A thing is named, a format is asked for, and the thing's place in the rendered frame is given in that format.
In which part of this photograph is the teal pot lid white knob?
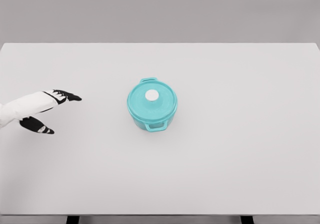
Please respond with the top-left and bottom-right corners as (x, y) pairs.
(126, 81), (178, 123)

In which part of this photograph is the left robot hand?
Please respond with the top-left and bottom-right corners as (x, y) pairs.
(9, 89), (83, 135)

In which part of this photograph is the teal pot with handles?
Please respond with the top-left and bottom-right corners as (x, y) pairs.
(127, 77), (179, 133)

